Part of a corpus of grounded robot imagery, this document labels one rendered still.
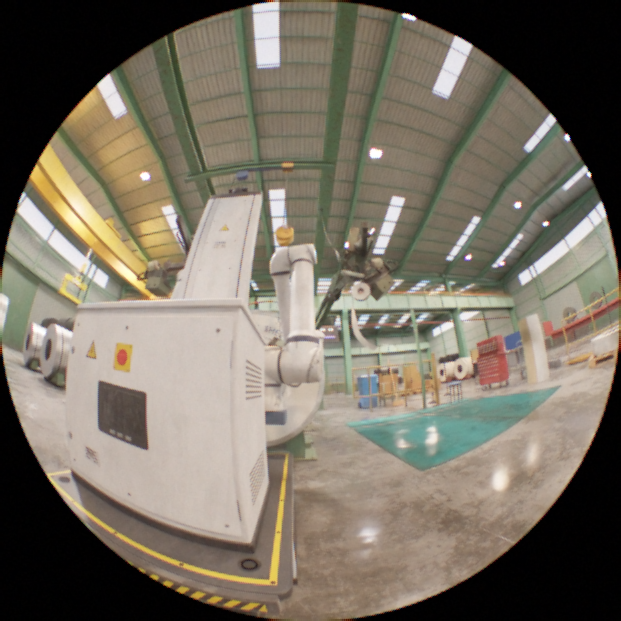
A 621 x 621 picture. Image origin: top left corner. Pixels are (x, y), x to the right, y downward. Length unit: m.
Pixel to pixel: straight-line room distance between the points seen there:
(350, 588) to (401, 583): 0.15
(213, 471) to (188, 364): 0.20
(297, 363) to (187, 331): 0.53
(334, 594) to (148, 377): 0.77
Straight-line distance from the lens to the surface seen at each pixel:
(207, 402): 0.38
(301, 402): 1.70
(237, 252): 1.02
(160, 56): 3.53
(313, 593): 0.81
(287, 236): 2.06
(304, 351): 0.85
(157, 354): 0.44
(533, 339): 4.82
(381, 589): 0.82
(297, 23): 11.78
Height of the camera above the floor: 0.68
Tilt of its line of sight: 22 degrees up
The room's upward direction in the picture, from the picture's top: 2 degrees counter-clockwise
